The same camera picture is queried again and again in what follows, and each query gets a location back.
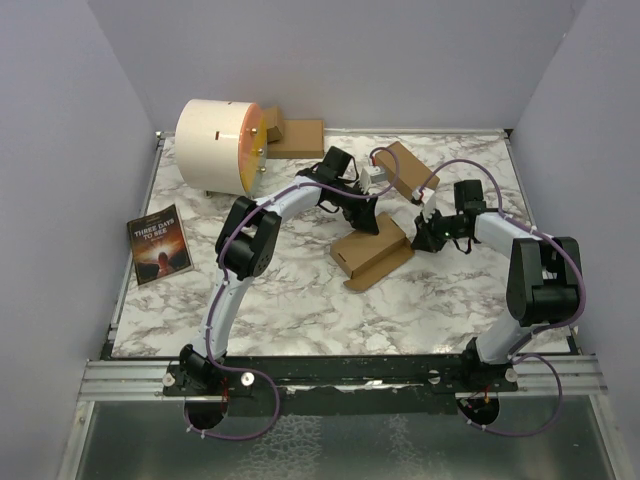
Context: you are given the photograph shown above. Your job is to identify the folded brown cardboard box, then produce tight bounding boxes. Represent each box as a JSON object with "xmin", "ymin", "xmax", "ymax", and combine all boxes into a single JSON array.
[{"xmin": 374, "ymin": 141, "xmax": 432, "ymax": 200}]

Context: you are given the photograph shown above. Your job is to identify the large flat cardboard box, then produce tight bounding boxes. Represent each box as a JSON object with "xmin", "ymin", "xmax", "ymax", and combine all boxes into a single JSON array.
[{"xmin": 267, "ymin": 119, "xmax": 325, "ymax": 159}]

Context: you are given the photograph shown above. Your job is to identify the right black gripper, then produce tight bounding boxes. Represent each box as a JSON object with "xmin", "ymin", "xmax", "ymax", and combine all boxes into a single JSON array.
[{"xmin": 412, "ymin": 205, "xmax": 466, "ymax": 254}]

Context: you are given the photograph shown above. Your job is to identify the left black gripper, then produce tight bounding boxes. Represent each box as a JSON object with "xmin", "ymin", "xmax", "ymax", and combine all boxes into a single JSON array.
[{"xmin": 330, "ymin": 180, "xmax": 378, "ymax": 235}]

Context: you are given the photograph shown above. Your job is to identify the round white drawer cabinet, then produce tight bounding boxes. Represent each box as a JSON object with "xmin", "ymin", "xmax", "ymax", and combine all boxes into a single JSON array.
[{"xmin": 175, "ymin": 99, "xmax": 267, "ymax": 197}]

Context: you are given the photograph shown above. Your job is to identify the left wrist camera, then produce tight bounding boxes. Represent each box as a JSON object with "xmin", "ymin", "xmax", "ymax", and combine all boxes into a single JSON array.
[{"xmin": 358, "ymin": 165, "xmax": 387, "ymax": 193}]

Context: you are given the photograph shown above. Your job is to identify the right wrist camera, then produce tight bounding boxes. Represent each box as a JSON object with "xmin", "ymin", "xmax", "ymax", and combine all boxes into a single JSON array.
[{"xmin": 411, "ymin": 187, "xmax": 437, "ymax": 223}]

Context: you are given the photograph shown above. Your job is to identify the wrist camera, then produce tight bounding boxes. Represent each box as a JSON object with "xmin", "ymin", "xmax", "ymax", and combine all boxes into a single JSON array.
[
  {"xmin": 411, "ymin": 187, "xmax": 437, "ymax": 223},
  {"xmin": 358, "ymin": 165, "xmax": 387, "ymax": 193}
]

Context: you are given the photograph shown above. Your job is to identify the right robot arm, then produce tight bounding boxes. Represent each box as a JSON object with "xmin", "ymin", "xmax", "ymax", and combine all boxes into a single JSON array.
[{"xmin": 411, "ymin": 180, "xmax": 581, "ymax": 391}]

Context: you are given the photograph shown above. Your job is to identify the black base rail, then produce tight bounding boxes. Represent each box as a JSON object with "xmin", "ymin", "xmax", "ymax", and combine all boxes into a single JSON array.
[{"xmin": 163, "ymin": 350, "xmax": 524, "ymax": 417}]

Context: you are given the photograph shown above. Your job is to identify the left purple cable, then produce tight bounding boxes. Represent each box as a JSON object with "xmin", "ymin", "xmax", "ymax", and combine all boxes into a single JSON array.
[{"xmin": 183, "ymin": 147, "xmax": 401, "ymax": 441}]

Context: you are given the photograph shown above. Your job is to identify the small cardboard box at back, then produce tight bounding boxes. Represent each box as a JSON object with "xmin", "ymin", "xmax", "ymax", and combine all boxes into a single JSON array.
[{"xmin": 263, "ymin": 106, "xmax": 285, "ymax": 143}]

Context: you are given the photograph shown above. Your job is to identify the dark book three days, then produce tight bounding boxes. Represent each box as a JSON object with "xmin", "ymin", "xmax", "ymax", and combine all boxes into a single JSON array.
[{"xmin": 127, "ymin": 204, "xmax": 194, "ymax": 286}]

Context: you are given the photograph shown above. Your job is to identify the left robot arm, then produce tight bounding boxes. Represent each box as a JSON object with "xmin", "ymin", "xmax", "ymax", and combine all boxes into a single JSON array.
[{"xmin": 179, "ymin": 147, "xmax": 379, "ymax": 395}]

